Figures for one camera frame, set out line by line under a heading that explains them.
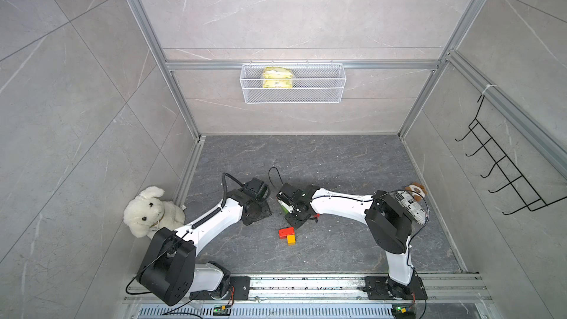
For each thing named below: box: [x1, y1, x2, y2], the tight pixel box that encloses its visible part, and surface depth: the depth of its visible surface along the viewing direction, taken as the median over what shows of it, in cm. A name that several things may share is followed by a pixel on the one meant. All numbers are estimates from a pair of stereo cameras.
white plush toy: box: [123, 186, 186, 239], surface depth 76 cm
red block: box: [278, 226, 295, 240], surface depth 85 cm
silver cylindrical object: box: [394, 190, 426, 225], surface depth 92 cm
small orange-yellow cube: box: [287, 234, 297, 246], surface depth 83 cm
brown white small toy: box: [404, 181, 427, 202], surface depth 97 cm
